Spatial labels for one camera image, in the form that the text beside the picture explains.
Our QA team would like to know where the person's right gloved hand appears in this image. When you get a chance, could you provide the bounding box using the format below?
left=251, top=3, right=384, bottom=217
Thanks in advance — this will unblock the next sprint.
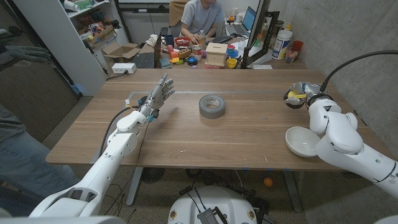
left=4, top=45, right=50, bottom=63

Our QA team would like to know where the person's left gloved hand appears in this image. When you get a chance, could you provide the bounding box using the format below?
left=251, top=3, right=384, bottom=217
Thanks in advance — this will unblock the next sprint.
left=0, top=29, right=15, bottom=47

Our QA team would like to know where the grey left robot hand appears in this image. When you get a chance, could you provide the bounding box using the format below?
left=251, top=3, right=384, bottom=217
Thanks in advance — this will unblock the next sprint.
left=138, top=73, right=175, bottom=118

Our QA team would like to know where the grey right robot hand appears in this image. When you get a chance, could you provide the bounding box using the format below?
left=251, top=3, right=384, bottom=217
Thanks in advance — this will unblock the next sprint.
left=283, top=82, right=324, bottom=110

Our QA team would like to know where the yellow button with black base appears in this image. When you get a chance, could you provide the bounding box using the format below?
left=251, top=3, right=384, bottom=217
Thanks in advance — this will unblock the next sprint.
left=284, top=89, right=307, bottom=110

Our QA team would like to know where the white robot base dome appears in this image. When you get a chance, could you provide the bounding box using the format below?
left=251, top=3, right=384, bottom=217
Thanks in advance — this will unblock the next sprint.
left=167, top=185, right=258, bottom=224

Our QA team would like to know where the white bowl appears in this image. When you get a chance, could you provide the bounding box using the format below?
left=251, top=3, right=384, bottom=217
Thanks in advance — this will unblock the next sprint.
left=285, top=126, right=321, bottom=158

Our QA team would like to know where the red bowl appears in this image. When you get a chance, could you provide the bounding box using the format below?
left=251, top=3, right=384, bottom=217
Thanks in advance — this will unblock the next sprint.
left=174, top=36, right=192, bottom=47

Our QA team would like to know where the clear glass with items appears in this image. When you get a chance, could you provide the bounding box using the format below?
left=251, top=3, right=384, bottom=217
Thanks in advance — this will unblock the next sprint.
left=285, top=47, right=300, bottom=64

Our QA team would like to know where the black laptop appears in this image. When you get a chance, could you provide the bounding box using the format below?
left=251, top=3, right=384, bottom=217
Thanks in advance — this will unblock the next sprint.
left=132, top=27, right=169, bottom=69

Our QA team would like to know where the white shelf unit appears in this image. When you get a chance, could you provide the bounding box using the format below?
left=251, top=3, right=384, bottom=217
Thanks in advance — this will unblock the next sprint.
left=12, top=0, right=130, bottom=96

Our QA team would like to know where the white power strip box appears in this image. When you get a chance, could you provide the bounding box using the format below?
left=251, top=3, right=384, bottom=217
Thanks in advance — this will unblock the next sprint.
left=111, top=62, right=137, bottom=75

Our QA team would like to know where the white canister with label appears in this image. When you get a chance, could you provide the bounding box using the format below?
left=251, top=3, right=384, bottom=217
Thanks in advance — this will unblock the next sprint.
left=271, top=29, right=294, bottom=60

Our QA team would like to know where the white cloth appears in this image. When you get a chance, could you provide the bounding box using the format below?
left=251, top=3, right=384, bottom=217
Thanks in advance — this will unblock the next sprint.
left=145, top=34, right=159, bottom=47

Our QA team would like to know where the dark blue mug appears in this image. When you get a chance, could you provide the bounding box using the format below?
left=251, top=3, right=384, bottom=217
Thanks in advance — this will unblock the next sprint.
left=161, top=34, right=175, bottom=47

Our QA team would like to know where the open cardboard box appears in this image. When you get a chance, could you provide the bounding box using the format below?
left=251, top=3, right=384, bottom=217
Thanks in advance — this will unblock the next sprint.
left=101, top=42, right=142, bottom=63

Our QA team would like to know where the clear plastic bottle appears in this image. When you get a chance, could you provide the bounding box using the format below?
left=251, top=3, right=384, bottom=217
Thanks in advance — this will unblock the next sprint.
left=198, top=29, right=207, bottom=50

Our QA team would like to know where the wooden box with slot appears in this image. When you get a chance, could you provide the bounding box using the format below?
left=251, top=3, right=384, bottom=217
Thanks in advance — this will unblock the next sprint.
left=205, top=42, right=228, bottom=67

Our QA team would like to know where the black monitor on stand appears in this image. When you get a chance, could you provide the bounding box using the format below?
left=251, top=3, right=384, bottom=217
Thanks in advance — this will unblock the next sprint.
left=241, top=0, right=280, bottom=69

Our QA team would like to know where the cardboard box with toys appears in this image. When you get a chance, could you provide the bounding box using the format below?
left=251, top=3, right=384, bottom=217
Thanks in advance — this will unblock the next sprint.
left=85, top=24, right=118, bottom=47

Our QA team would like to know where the black floor fan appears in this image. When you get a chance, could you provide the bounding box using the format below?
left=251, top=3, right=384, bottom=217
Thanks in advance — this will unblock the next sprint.
left=141, top=167, right=165, bottom=184

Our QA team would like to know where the brown chair back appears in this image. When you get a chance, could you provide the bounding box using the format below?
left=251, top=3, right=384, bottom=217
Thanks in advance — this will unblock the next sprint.
left=169, top=0, right=189, bottom=29

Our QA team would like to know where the black keyboard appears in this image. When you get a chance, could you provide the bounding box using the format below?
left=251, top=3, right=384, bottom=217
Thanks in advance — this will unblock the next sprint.
left=211, top=35, right=233, bottom=44

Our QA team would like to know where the seated person in grey shirt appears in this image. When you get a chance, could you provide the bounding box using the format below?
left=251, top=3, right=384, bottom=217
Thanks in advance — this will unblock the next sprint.
left=180, top=0, right=224, bottom=44

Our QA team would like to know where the silver laptop with blue screen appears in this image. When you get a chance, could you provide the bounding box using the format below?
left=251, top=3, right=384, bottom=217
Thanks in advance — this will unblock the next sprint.
left=226, top=6, right=257, bottom=35

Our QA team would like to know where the grey table leg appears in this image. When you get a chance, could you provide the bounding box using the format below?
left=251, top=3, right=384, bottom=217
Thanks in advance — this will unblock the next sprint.
left=282, top=170, right=303, bottom=213
left=126, top=167, right=144, bottom=207

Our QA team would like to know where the standing person in jeans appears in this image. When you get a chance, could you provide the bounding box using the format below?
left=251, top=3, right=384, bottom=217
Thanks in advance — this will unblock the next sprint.
left=0, top=104, right=80, bottom=215

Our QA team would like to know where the black ribbed module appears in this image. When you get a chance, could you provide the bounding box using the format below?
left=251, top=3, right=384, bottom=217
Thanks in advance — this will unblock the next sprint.
left=197, top=207, right=229, bottom=224

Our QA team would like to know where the grey duct tape roll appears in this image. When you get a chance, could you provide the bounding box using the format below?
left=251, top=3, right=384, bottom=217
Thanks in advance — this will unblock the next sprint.
left=198, top=94, right=226, bottom=119

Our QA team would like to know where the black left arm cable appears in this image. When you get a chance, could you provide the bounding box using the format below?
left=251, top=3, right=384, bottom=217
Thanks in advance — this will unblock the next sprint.
left=99, top=105, right=141, bottom=158

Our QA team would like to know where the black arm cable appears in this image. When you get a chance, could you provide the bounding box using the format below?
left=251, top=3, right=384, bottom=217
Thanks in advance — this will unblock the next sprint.
left=320, top=49, right=398, bottom=93
left=99, top=105, right=141, bottom=158

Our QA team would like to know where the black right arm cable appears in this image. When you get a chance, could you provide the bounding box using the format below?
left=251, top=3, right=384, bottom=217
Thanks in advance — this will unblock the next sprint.
left=320, top=49, right=398, bottom=93

